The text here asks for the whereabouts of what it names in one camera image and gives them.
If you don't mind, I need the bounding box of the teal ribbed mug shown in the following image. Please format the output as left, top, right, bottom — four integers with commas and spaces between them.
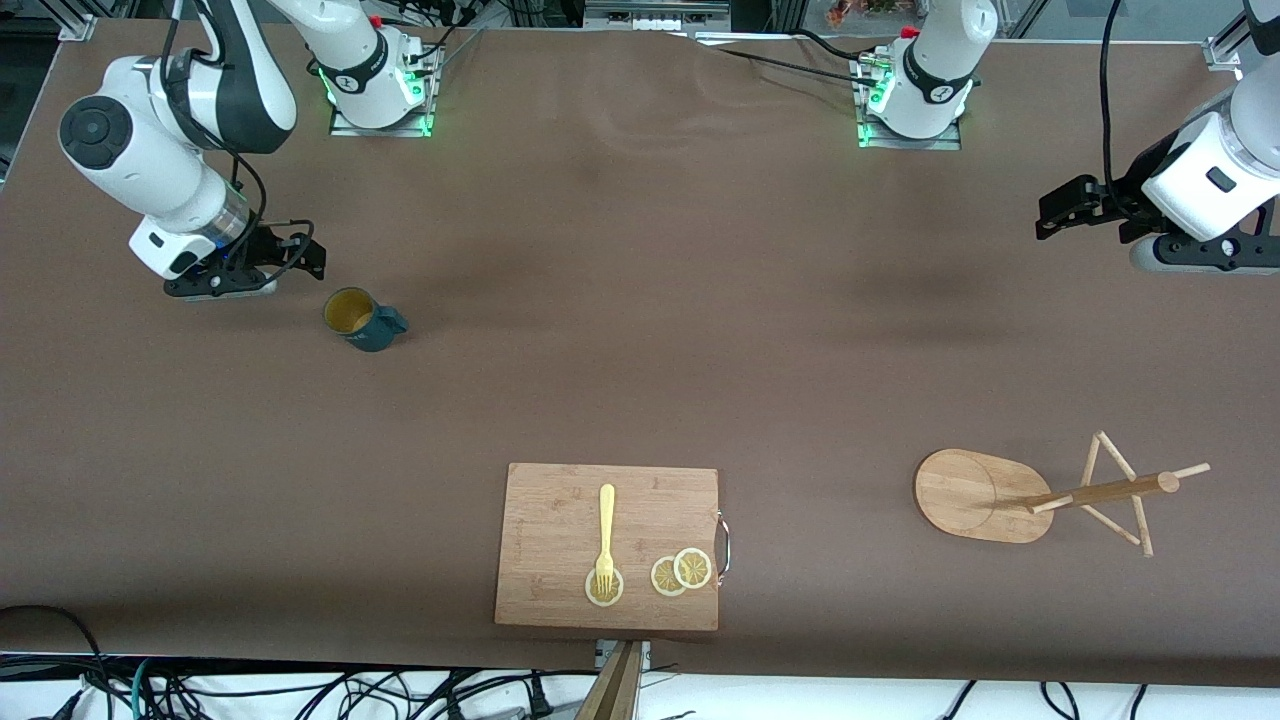
322, 287, 409, 353

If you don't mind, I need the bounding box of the wooden mug rack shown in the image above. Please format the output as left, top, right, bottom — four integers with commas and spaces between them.
914, 431, 1211, 558

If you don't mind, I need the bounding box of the brown table cover sheet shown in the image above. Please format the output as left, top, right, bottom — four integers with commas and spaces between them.
0, 20, 1280, 689

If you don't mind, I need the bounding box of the bamboo cutting board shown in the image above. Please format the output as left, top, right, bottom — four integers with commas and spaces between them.
494, 462, 732, 632

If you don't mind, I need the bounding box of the yellow plastic fork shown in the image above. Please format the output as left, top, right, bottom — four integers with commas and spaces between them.
595, 484, 617, 596

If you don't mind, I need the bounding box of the white power strip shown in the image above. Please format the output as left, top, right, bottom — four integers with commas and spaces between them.
585, 0, 732, 32

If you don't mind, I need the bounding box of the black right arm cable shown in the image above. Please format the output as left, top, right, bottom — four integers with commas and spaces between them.
163, 0, 269, 233

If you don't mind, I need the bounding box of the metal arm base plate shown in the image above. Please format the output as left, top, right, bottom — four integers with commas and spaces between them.
330, 45, 442, 138
855, 55, 963, 151

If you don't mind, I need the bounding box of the black base power cable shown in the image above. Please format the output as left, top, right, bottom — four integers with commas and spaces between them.
700, 28, 883, 91

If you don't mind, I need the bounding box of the thick black floor cable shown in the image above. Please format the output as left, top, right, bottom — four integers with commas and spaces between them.
0, 605, 113, 693

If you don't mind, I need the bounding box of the wooden camera post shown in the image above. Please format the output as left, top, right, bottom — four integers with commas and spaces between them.
575, 640, 651, 720

